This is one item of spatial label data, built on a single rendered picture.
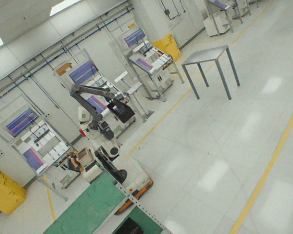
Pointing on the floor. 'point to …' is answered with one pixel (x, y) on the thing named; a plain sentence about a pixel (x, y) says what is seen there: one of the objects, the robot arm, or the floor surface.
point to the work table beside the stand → (206, 57)
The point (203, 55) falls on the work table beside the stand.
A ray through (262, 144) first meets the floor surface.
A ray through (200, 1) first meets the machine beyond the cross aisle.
